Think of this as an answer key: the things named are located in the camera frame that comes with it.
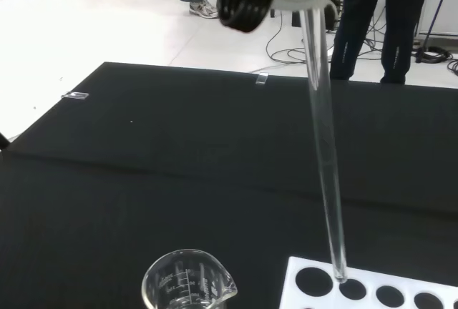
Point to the white test tube rack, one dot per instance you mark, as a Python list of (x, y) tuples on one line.
[(372, 277)]

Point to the small clear glass beaker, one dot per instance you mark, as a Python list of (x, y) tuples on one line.
[(186, 280)]

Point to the clear tape clip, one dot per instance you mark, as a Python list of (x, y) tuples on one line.
[(262, 78), (76, 95)]

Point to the black tripod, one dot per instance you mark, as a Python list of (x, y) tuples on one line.
[(438, 5)]

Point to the black bench cloth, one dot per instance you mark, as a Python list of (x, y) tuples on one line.
[(161, 166)]

